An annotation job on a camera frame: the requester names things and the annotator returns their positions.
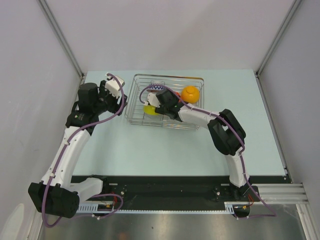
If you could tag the aluminium frame rail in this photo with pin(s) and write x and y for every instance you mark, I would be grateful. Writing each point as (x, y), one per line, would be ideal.
(283, 193)

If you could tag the aluminium corner post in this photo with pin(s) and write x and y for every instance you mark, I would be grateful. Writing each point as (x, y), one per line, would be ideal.
(284, 26)
(52, 21)

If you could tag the right aluminium corner post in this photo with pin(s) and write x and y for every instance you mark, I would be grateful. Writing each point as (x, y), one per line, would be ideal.
(284, 26)

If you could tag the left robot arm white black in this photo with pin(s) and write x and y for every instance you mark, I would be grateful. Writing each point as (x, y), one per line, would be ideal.
(54, 194)

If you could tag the left aluminium corner post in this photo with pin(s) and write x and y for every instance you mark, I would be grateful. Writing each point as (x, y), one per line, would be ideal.
(52, 21)

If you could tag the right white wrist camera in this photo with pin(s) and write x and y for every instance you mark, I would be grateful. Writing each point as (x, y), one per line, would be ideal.
(152, 100)

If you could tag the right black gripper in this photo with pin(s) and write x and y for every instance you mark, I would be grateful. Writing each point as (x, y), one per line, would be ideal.
(160, 110)

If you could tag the orange yellow bowl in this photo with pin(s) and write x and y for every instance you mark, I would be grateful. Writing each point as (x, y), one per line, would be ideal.
(190, 94)

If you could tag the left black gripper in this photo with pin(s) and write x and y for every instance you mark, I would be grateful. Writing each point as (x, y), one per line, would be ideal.
(116, 107)

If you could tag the white slotted cable duct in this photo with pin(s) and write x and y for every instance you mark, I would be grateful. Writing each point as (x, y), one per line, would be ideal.
(97, 208)

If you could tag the red patterned blue zigzag bowl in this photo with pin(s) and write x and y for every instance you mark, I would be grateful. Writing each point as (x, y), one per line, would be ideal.
(155, 88)

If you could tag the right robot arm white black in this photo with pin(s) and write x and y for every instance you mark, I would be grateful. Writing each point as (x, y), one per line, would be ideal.
(227, 134)

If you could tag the metal wire dish rack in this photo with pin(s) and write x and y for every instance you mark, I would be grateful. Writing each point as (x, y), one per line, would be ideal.
(134, 111)

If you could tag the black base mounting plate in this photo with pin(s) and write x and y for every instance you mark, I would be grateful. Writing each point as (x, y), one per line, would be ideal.
(174, 193)

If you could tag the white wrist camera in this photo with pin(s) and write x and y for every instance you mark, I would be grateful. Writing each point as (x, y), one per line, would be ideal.
(152, 100)
(112, 86)

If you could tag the yellow green bowl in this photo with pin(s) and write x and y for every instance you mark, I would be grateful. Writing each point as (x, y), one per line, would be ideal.
(150, 110)

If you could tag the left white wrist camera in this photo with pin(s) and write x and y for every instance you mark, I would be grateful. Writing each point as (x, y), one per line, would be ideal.
(112, 86)

